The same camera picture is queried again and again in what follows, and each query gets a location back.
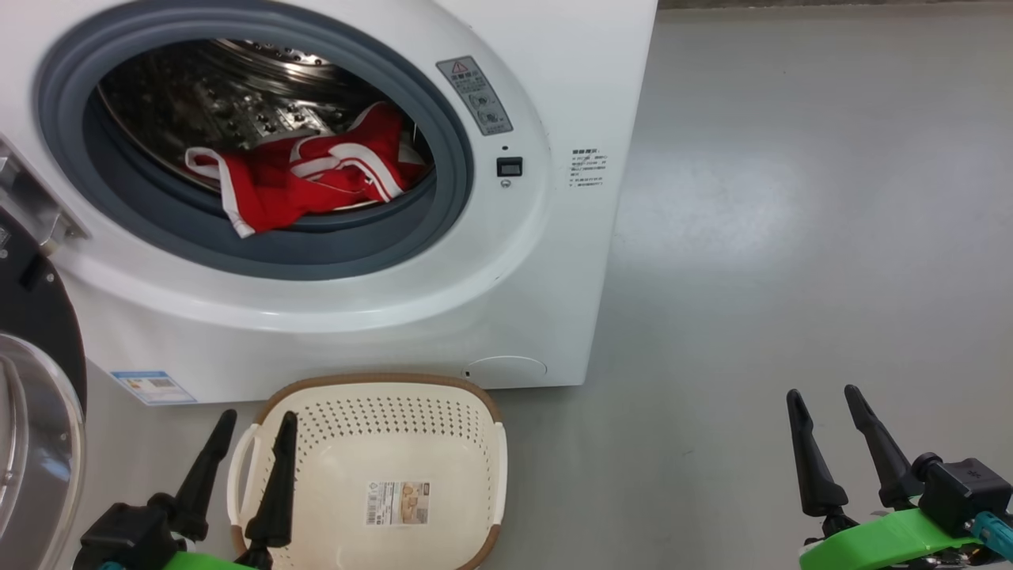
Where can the product label sticker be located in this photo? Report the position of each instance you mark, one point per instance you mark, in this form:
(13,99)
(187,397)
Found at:
(397,503)

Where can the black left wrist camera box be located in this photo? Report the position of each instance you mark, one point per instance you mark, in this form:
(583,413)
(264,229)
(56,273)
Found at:
(127,538)

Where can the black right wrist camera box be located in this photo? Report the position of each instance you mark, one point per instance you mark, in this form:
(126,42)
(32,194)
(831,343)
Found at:
(961,491)

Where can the red and white garment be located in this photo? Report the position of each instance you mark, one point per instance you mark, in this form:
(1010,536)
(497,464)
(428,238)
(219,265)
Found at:
(316,182)

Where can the grey warning sticker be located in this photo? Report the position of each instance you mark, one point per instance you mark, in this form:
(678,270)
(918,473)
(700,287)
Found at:
(475,95)

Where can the white front-load washing machine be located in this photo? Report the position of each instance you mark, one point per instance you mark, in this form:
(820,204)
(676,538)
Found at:
(570,79)

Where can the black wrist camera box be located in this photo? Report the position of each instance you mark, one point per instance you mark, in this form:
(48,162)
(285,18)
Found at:
(961,491)
(127,538)

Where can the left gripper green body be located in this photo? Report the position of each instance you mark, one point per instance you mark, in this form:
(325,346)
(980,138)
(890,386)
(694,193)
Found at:
(206,563)

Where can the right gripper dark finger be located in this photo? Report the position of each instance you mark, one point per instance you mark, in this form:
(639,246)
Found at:
(886,467)
(811,475)

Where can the cream basket with brown rim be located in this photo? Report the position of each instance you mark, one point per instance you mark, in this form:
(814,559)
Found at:
(372,451)

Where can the round white filter cover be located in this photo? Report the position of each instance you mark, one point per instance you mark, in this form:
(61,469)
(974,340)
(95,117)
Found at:
(506,372)

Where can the black door latch socket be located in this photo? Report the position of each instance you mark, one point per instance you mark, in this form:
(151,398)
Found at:
(510,167)

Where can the black round glass washer door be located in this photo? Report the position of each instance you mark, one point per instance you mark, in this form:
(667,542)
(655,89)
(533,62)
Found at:
(32,443)

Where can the perforated steel washer drum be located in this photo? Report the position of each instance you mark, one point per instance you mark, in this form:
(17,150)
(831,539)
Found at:
(206,95)

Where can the blue energy label sticker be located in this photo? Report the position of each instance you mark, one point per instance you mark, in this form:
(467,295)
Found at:
(154,387)

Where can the silver metal door hinge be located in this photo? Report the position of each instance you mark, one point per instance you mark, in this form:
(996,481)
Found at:
(36,206)

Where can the small black text label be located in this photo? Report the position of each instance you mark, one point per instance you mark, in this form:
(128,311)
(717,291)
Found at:
(588,168)

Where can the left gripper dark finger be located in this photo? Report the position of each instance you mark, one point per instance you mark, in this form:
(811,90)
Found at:
(275,507)
(202,491)

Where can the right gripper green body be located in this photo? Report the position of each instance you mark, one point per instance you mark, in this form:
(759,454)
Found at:
(878,542)

